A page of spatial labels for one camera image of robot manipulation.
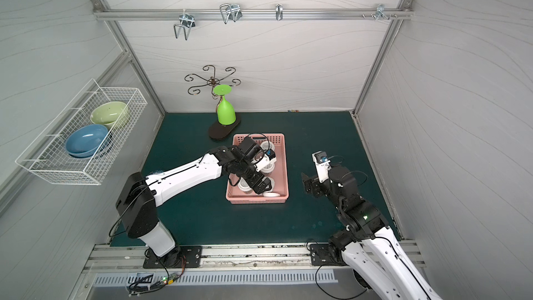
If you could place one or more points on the light green bowl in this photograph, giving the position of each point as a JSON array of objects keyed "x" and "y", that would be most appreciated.
[{"x": 112, "y": 115}]

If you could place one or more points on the white slotted cable duct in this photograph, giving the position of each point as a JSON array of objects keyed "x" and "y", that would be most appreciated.
[{"x": 221, "y": 278}]

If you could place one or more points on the single metal hook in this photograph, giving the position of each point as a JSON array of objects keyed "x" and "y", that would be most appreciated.
[{"x": 279, "y": 12}]

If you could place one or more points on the aluminium top rail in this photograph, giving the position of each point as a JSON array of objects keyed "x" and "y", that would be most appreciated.
[{"x": 266, "y": 14}]

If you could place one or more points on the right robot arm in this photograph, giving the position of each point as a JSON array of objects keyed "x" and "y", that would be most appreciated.
[{"x": 367, "y": 244}]

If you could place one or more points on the aluminium rail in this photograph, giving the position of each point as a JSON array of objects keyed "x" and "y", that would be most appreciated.
[
  {"x": 107, "y": 259},
  {"x": 266, "y": 14}
]

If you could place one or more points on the green upturned goblet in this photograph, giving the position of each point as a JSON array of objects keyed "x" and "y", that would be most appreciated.
[{"x": 225, "y": 111}]

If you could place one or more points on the blue bowl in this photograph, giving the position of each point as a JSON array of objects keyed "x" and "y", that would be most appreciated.
[{"x": 88, "y": 141}]

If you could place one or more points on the double metal hook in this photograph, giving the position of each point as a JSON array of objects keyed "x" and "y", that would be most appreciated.
[
  {"x": 230, "y": 12},
  {"x": 186, "y": 23}
]

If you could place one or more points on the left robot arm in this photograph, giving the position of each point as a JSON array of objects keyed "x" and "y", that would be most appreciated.
[{"x": 142, "y": 195}]

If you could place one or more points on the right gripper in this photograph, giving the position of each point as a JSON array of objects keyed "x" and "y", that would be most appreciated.
[{"x": 314, "y": 183}]

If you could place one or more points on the double metal hook middle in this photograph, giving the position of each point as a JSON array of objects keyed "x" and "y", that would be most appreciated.
[{"x": 230, "y": 12}]

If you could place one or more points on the yogurt cup mid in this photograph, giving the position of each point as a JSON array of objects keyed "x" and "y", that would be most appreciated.
[{"x": 269, "y": 168}]

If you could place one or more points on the aluminium front rail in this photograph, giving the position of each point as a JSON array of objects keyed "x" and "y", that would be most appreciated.
[{"x": 107, "y": 259}]

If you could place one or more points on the pink plastic basket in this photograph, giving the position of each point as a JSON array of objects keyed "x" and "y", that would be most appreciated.
[{"x": 278, "y": 176}]

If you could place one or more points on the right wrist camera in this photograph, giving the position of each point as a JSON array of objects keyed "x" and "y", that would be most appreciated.
[{"x": 322, "y": 164}]

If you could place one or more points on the yogurt cup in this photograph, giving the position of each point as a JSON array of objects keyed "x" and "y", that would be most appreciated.
[
  {"x": 244, "y": 186},
  {"x": 271, "y": 192},
  {"x": 267, "y": 146}
]

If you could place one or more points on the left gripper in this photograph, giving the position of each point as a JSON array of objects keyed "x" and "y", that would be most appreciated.
[{"x": 253, "y": 176}]

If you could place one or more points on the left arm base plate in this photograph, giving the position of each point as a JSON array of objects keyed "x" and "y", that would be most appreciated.
[{"x": 179, "y": 257}]

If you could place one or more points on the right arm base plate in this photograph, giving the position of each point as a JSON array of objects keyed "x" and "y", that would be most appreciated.
[{"x": 325, "y": 254}]

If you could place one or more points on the double metal hook left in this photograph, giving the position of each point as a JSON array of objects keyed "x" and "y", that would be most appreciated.
[{"x": 186, "y": 23}]

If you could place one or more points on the dark metal cup tree stand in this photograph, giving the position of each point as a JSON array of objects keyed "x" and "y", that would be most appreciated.
[{"x": 216, "y": 131}]

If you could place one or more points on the metal hook right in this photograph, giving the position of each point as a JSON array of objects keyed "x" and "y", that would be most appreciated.
[{"x": 380, "y": 14}]

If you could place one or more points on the white wire wall basket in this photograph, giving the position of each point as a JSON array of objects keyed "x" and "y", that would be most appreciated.
[{"x": 46, "y": 157}]

